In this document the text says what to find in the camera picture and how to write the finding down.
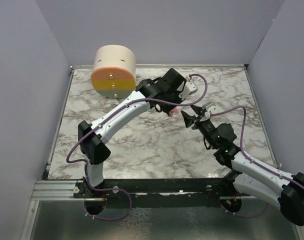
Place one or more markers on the pink strap keyring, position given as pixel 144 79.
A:
pixel 173 112

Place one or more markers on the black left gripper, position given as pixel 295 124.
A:
pixel 167 109

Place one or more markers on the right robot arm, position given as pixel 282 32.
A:
pixel 283 190

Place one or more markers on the round cream drawer cabinet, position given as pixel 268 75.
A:
pixel 114 71

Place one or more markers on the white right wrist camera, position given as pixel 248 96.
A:
pixel 208 109

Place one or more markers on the aluminium frame rail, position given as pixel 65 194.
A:
pixel 53 190

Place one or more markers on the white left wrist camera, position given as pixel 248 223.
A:
pixel 187 88

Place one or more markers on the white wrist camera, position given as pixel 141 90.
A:
pixel 187 88
pixel 208 109

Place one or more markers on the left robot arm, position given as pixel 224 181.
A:
pixel 165 91

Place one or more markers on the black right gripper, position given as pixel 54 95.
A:
pixel 189 119

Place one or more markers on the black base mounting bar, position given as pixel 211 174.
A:
pixel 210 186

